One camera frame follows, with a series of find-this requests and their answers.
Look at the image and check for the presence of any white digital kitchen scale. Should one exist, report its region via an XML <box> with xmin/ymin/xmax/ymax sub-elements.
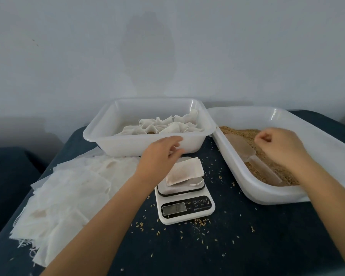
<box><xmin>154</xmin><ymin>158</ymin><xmax>216</xmax><ymax>225</ymax></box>

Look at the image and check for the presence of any white plastic tub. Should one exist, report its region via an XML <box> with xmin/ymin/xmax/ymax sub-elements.
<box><xmin>83</xmin><ymin>97</ymin><xmax>217</xmax><ymax>158</ymax></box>

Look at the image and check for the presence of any person's left hand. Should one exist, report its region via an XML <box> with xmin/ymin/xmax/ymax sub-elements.
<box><xmin>135</xmin><ymin>135</ymin><xmax>186</xmax><ymax>186</ymax></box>

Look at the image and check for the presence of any white tray of grain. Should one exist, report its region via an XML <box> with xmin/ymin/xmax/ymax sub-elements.
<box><xmin>207</xmin><ymin>106</ymin><xmax>345</xmax><ymax>205</ymax></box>

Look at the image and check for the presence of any white mesh bag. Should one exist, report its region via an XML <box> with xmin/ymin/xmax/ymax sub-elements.
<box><xmin>165</xmin><ymin>156</ymin><xmax>205</xmax><ymax>187</ymax></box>

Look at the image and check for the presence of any brown grain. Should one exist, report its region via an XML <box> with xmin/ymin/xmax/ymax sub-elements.
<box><xmin>220</xmin><ymin>126</ymin><xmax>301</xmax><ymax>187</ymax></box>

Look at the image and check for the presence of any person's left forearm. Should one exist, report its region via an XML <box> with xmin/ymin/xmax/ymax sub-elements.
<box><xmin>40</xmin><ymin>172</ymin><xmax>156</xmax><ymax>276</ymax></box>

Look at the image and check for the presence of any pile of white bags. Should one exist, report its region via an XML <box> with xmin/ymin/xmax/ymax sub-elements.
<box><xmin>8</xmin><ymin>148</ymin><xmax>141</xmax><ymax>268</ymax></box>

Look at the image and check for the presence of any dark blue tablecloth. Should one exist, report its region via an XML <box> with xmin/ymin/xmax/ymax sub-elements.
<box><xmin>0</xmin><ymin>110</ymin><xmax>345</xmax><ymax>276</ymax></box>
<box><xmin>0</xmin><ymin>146</ymin><xmax>46</xmax><ymax>245</ymax></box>

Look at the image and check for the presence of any clear plastic scoop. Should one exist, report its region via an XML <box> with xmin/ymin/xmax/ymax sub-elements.
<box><xmin>227</xmin><ymin>134</ymin><xmax>284</xmax><ymax>184</ymax></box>

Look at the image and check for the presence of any person's right hand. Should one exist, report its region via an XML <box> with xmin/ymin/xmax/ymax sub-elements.
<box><xmin>253</xmin><ymin>127</ymin><xmax>309</xmax><ymax>170</ymax></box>

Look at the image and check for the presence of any person's right forearm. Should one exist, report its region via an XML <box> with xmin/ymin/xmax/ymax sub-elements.
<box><xmin>293</xmin><ymin>161</ymin><xmax>345</xmax><ymax>276</ymax></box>

